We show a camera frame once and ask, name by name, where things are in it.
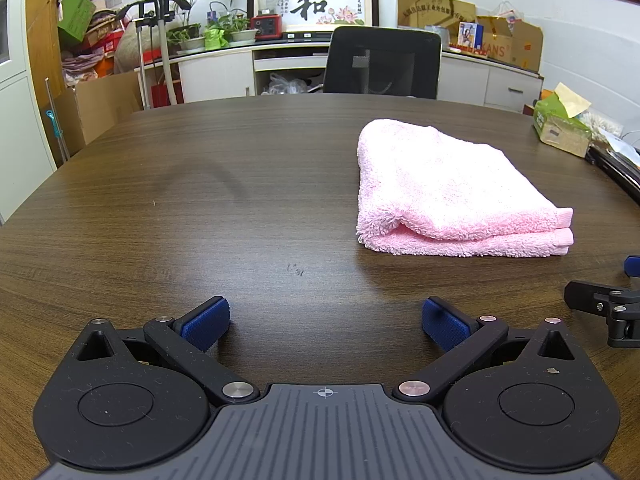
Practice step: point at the white low cabinet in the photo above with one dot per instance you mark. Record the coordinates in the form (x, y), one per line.
(215, 75)

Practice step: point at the printed figure box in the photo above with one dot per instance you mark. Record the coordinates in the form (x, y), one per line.
(470, 36)

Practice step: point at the pink towel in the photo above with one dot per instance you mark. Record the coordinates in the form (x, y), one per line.
(440, 185)

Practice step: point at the black mesh office chair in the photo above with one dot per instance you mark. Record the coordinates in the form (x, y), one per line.
(345, 60)

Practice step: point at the dark laptop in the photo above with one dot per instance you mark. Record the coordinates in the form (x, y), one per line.
(620, 170)

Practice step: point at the green cardboard box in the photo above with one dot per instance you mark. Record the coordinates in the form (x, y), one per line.
(75, 15)

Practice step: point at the stack of white papers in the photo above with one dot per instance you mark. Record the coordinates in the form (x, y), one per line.
(616, 142)

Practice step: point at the open cardboard box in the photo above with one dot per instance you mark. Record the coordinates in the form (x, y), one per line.
(525, 45)

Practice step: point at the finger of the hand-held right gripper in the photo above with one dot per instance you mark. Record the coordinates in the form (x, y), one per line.
(585, 296)
(634, 266)

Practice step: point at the green tissue box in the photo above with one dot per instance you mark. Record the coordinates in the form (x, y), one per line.
(555, 130)

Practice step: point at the large brown cardboard box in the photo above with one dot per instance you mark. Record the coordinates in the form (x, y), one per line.
(100, 107)

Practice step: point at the pile of assorted boxes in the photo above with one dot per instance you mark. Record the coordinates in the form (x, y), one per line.
(95, 45)

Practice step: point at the white tall cupboard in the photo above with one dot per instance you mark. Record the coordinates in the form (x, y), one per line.
(20, 110)

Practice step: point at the gold plaque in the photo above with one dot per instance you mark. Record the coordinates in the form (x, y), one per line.
(430, 7)

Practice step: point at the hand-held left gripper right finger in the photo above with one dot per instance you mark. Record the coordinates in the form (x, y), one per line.
(445, 326)

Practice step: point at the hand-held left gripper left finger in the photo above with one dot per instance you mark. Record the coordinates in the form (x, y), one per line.
(207, 326)

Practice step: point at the framed calligraphy picture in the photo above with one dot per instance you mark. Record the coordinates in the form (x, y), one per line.
(320, 5)

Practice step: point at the white plastic bag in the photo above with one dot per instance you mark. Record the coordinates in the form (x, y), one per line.
(505, 11)

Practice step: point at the clear cotton swab container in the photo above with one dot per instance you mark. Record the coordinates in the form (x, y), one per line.
(600, 120)

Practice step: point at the small potted plant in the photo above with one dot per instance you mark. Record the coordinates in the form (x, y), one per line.
(237, 25)

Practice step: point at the clear plastic bag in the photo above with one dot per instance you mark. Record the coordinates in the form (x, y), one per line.
(285, 85)

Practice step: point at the green plastic bag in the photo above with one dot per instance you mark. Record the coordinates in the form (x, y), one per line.
(215, 40)

